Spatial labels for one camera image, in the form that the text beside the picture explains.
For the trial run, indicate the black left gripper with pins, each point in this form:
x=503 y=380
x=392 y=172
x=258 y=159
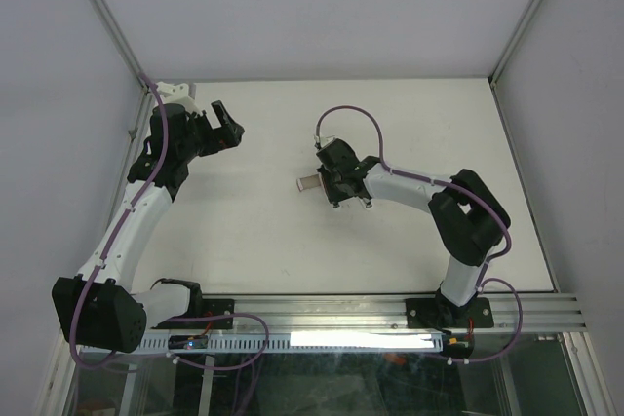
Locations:
x=226 y=136

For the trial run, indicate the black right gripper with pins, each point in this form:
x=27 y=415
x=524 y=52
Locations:
x=332 y=196

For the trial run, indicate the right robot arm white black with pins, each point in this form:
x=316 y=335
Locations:
x=470 y=221

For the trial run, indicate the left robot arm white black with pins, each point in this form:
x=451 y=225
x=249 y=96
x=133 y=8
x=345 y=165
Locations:
x=96 y=307

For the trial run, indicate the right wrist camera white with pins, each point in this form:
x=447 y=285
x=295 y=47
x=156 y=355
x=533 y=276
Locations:
x=321 y=141

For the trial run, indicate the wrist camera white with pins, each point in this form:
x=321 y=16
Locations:
x=321 y=141
x=178 y=96

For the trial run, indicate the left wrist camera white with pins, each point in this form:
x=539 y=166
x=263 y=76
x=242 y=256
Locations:
x=178 y=96

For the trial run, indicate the aluminium mounting rail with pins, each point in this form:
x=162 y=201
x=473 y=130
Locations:
x=543 y=312

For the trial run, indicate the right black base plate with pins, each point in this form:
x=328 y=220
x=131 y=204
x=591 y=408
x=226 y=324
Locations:
x=435 y=312

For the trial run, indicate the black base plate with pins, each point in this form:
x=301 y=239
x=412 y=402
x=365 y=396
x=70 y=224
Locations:
x=211 y=307
x=435 y=312

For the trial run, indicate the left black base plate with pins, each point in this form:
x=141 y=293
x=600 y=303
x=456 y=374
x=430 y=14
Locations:
x=211 y=307

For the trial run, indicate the white slotted cable duct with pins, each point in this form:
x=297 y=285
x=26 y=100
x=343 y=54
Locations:
x=294 y=342

